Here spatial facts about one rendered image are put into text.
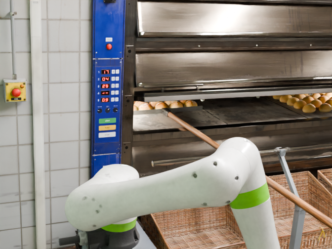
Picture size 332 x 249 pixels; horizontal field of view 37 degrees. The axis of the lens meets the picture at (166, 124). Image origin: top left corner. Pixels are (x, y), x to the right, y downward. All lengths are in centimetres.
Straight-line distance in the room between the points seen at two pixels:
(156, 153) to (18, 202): 77
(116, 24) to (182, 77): 47
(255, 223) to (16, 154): 150
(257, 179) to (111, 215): 40
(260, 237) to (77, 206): 50
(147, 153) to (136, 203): 148
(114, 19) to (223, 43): 64
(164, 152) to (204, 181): 163
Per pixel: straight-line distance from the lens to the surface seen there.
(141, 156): 274
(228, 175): 117
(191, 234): 293
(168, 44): 262
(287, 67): 301
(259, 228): 138
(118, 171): 151
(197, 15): 267
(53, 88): 249
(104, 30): 246
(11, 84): 239
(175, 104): 313
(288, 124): 312
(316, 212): 198
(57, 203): 271
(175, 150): 281
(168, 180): 123
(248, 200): 134
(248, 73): 286
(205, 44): 271
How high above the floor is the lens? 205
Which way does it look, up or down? 18 degrees down
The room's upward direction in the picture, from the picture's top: 3 degrees clockwise
